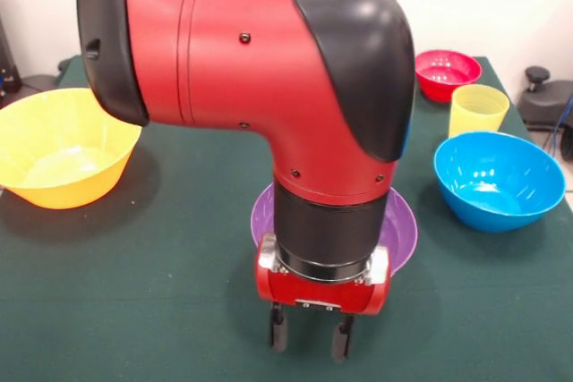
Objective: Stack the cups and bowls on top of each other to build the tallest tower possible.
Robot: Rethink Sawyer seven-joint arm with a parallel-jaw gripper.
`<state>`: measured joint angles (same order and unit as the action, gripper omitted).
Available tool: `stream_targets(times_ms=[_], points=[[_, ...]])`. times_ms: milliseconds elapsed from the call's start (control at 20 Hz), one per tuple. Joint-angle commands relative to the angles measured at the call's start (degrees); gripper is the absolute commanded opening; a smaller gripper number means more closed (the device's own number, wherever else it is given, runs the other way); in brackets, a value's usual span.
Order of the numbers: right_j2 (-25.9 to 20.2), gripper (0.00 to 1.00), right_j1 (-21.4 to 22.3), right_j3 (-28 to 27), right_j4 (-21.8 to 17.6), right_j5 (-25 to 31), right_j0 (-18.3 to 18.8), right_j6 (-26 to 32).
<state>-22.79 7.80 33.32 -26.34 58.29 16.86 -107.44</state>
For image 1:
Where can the black floor device with knob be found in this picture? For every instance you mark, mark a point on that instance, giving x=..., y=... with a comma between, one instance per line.
x=546, y=104

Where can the large blue bowl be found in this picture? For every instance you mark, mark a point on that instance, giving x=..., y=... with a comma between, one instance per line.
x=492, y=194

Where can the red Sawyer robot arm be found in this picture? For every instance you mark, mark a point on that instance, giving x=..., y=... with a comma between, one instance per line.
x=250, y=78

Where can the small red bowl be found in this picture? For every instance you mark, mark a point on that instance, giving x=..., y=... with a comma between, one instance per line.
x=452, y=78

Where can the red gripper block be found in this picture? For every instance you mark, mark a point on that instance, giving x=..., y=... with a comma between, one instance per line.
x=322, y=294

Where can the large orange bowl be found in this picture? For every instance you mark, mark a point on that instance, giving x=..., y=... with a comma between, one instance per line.
x=67, y=167

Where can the dark green tablecloth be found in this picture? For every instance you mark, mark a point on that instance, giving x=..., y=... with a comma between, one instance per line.
x=134, y=337

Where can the pale yellow translucent cup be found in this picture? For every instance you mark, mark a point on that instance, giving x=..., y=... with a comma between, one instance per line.
x=476, y=113

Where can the purple bowl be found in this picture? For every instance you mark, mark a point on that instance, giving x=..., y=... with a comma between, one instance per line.
x=403, y=230

